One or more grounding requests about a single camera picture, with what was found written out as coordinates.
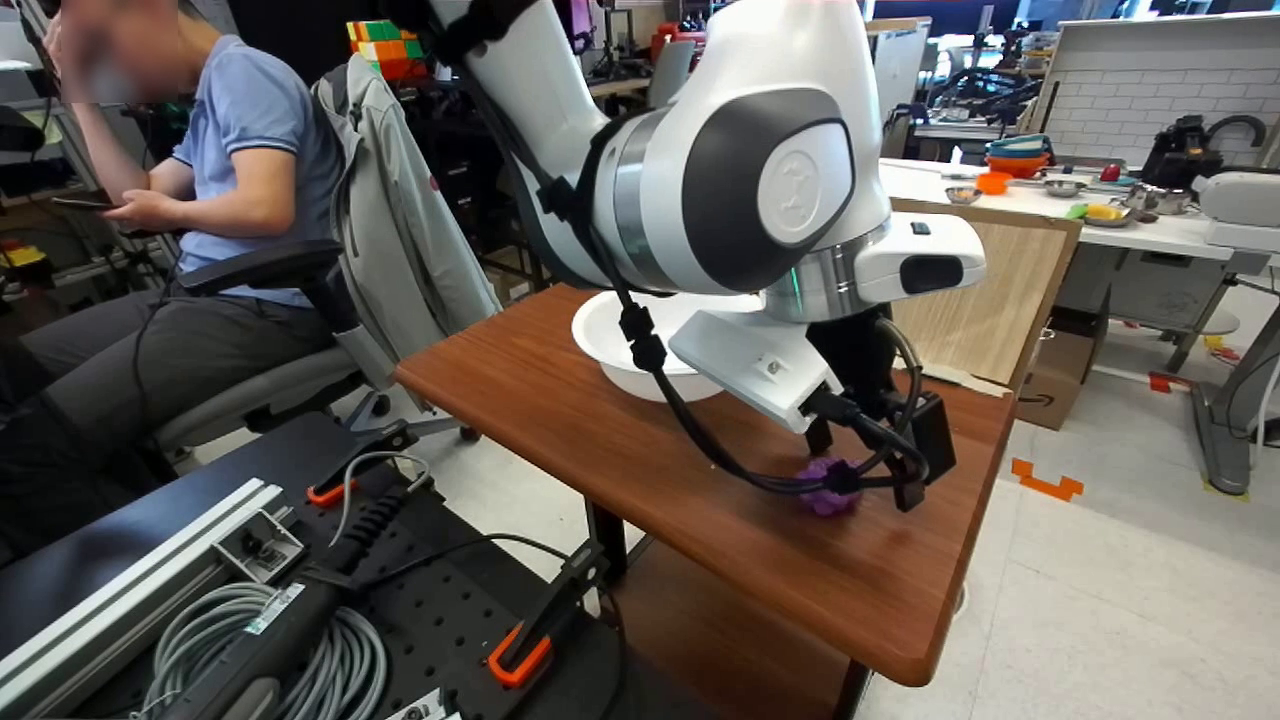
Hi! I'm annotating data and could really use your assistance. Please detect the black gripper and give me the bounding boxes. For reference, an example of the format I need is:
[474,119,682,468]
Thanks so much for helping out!
[799,307,961,513]

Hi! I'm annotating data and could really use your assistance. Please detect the purple plastic grapes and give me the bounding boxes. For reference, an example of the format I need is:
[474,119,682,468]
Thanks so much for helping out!
[793,451,862,526]

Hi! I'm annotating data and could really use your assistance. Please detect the white plastic bowl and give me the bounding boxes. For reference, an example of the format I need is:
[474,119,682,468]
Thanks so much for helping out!
[566,287,770,407]

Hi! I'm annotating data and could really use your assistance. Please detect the folded cardboard sheet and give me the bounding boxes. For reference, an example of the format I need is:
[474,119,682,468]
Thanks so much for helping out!
[885,198,1084,402]

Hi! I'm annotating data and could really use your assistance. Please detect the orange floor marker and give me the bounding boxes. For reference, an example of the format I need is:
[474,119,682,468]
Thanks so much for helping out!
[1006,456,1088,510]

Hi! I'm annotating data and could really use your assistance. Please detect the brown wooden table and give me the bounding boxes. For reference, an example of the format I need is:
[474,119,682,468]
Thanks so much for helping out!
[393,282,1021,720]

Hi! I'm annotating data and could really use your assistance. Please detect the small cardboard box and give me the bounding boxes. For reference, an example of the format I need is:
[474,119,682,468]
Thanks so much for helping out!
[1014,324,1111,431]

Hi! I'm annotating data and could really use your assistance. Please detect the yellow green object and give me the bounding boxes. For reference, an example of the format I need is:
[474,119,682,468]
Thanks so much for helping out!
[1062,198,1136,233]

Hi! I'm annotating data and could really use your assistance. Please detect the white work desk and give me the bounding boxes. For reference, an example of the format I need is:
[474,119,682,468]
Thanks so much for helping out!
[877,156,1280,377]

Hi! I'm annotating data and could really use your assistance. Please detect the black device on desk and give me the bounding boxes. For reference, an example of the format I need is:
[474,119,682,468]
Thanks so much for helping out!
[1139,111,1273,192]

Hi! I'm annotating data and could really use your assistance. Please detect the white perforated panel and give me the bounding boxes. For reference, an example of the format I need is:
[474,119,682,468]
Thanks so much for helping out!
[1039,12,1280,174]

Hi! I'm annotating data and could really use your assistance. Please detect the grey jacket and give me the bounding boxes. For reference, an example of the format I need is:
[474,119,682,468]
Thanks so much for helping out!
[313,54,505,391]

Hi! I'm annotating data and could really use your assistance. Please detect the black grey office chair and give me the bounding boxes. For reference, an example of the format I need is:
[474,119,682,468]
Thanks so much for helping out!
[150,235,484,456]

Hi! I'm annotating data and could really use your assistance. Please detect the colourful toy blocks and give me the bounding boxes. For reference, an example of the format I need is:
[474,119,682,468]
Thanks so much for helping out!
[344,16,431,87]

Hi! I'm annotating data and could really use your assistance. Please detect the seated person blue shirt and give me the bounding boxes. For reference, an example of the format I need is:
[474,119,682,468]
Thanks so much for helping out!
[0,0,351,456]

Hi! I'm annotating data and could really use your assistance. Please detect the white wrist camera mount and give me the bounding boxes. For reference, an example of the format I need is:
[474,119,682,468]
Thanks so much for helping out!
[668,313,849,438]

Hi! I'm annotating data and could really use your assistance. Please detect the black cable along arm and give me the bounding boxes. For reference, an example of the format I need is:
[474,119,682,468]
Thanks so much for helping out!
[451,26,934,504]

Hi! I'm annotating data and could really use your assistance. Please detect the black clamp orange handle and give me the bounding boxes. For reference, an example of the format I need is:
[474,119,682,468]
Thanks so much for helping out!
[481,536,617,694]
[298,422,420,513]

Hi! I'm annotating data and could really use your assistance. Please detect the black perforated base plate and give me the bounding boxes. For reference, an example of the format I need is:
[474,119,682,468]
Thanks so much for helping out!
[290,478,631,720]

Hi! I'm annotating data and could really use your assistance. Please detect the grey cable bundle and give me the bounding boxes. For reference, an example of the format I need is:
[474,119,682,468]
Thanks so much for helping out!
[130,576,393,720]

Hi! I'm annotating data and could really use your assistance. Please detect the thick black cable connector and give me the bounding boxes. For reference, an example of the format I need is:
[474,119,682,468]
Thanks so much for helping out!
[154,456,413,720]

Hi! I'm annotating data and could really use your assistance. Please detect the grey metal bracket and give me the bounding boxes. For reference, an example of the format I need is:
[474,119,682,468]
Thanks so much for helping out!
[203,510,309,590]

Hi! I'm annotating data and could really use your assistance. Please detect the aluminium profile rail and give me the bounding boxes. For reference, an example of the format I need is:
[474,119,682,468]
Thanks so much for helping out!
[0,478,290,718]

